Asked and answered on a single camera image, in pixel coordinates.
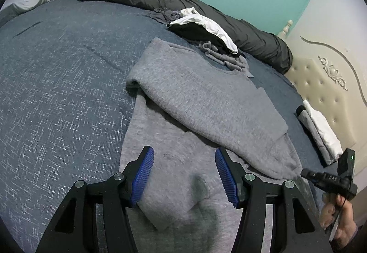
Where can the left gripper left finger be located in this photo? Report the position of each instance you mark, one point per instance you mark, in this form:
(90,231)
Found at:
(73,227)

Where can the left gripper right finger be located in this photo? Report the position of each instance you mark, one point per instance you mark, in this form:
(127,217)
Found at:
(294,225)

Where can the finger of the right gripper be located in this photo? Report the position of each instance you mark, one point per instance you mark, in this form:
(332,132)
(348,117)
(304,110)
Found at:
(309,175)

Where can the grey quilted sweater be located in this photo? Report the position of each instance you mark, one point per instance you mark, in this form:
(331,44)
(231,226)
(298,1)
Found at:
(185,109)

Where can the folded white grey clothes stack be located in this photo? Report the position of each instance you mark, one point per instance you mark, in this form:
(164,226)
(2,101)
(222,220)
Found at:
(321,132)

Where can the person's right hand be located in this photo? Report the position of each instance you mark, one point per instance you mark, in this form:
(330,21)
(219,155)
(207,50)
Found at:
(347,228)

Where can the grey knit garment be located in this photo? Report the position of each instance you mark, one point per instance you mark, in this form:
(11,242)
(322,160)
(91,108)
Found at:
(212,52)

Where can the cream tufted headboard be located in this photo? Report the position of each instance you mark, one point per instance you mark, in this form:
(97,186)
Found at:
(329,80)

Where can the blue patterned bed sheet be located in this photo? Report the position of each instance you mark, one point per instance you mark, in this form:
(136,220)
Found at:
(65,112)

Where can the white black garment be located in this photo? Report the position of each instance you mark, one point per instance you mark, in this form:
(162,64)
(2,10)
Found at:
(195,27)

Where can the dark grey crumpled garment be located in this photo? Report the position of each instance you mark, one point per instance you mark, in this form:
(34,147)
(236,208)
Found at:
(164,15)

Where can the dark grey rolled duvet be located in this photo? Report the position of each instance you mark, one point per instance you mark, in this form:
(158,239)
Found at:
(262,45)

